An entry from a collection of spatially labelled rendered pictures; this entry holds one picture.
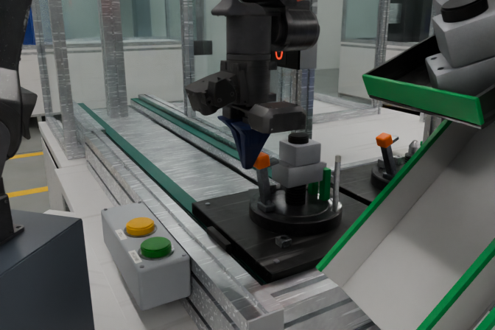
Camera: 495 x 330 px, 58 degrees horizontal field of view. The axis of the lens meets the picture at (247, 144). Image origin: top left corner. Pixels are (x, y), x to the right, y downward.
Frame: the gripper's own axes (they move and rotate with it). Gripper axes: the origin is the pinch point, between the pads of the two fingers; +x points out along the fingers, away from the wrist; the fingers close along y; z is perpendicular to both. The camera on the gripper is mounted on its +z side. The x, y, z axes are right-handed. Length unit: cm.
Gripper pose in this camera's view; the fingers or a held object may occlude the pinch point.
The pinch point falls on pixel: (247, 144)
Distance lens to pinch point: 60.3
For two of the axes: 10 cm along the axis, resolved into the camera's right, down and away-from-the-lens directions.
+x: -0.1, 9.6, 2.7
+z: -8.7, 1.2, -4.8
